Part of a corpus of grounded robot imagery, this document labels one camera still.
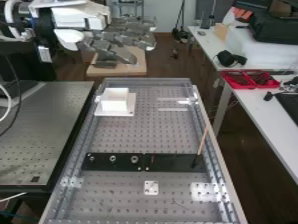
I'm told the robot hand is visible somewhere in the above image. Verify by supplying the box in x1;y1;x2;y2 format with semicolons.
51;4;159;68

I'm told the small white box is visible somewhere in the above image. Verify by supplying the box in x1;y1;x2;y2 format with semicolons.
94;87;139;118

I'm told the clear box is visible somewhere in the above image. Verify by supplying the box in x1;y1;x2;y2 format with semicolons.
39;77;251;224

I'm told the red tray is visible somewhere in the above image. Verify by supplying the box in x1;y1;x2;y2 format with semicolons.
245;69;283;89
220;69;259;90

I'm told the white desk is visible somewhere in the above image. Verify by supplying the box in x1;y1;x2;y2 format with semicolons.
212;74;298;186
187;23;298;101

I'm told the thin stick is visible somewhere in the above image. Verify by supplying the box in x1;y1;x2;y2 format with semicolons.
191;124;213;169

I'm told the black bag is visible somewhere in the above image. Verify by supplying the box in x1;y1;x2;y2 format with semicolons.
247;9;298;46

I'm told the black plate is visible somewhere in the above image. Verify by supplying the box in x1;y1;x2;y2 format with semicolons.
83;152;208;174

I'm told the small square metal plate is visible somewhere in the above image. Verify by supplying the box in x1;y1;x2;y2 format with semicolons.
143;180;162;196

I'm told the black cable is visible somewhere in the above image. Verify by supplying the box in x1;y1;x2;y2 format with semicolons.
0;54;25;138

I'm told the white cable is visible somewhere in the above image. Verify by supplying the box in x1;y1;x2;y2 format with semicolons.
0;82;14;123

